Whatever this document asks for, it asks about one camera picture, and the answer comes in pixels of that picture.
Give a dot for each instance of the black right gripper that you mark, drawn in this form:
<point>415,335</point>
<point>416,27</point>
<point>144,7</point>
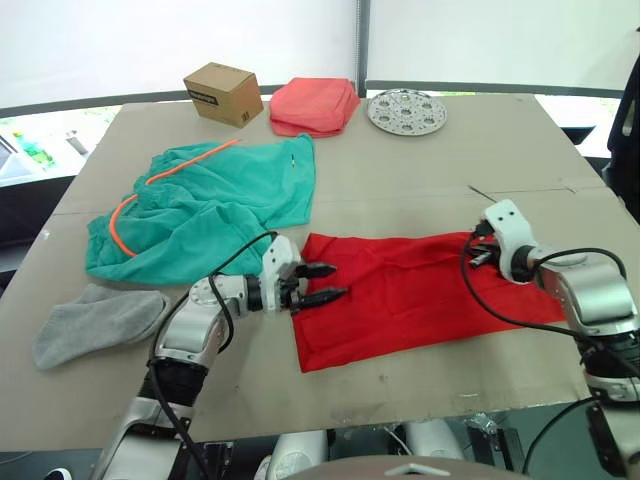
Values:
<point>489,250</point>

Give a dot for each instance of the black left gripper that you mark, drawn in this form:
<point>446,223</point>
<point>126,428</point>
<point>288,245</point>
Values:
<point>292,295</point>

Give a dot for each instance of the red t-shirt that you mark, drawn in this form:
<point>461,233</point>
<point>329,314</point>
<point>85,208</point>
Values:
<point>400,305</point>

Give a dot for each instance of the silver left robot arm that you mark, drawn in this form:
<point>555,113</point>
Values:
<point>187,332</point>

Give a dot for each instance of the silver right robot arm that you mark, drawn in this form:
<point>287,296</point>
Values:
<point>590,292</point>

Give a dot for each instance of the round perforated metal plate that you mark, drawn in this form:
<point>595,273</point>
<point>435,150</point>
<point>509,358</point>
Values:
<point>406,112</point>

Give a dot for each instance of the white rounded robot leg cover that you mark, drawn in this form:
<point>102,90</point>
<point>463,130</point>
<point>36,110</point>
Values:
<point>295,452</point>
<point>434,440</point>

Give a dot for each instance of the folded pink cloth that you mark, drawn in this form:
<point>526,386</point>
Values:
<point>312,105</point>

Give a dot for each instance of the dark chair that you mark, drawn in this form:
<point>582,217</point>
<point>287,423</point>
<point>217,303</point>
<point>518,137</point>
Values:
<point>625,150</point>

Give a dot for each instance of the grey robot torso front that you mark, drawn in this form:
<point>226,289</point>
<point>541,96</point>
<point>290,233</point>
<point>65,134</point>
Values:
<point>390,469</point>

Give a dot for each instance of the brown cardboard box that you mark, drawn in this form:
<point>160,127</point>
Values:
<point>225,97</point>

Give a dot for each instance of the grey sock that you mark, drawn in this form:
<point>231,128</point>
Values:
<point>107,291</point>
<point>95,327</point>

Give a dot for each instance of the grey vertical pole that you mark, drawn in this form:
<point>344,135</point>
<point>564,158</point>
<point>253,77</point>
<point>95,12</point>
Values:
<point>360,45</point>

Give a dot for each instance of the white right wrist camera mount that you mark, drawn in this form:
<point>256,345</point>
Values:
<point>507,230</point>

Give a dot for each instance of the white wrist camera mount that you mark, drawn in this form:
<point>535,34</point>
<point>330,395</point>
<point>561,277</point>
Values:
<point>507,230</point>
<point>278,257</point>

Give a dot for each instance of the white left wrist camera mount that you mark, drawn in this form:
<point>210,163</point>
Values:
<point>278,257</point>

